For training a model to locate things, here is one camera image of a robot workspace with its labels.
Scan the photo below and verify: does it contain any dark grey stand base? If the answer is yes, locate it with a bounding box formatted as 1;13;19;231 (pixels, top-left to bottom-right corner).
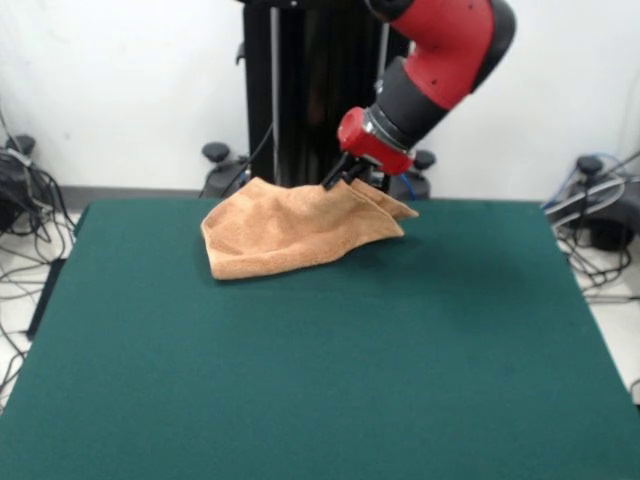
0;134;56;236
544;154;640;251

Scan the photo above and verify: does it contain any black cable bundle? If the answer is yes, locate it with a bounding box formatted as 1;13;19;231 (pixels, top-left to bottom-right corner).
0;164;76;401
549;224;640;304

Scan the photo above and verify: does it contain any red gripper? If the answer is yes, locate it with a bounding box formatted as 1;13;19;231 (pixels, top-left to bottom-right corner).
322;106;417;191

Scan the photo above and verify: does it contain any long blue cable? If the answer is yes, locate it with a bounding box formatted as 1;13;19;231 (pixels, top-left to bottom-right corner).
541;152;631;211

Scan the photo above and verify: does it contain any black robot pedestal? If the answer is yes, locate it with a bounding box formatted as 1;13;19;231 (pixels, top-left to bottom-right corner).
199;0;436;201

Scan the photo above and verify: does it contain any dark green table cloth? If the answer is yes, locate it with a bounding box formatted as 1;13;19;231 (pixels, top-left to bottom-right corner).
0;198;640;480

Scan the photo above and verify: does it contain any tan terry towel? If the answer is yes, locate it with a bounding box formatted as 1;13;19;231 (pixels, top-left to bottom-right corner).
200;175;420;284

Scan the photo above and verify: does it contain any black pedestal cable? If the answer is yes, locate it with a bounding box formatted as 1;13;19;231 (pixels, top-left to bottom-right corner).
227;124;276;199

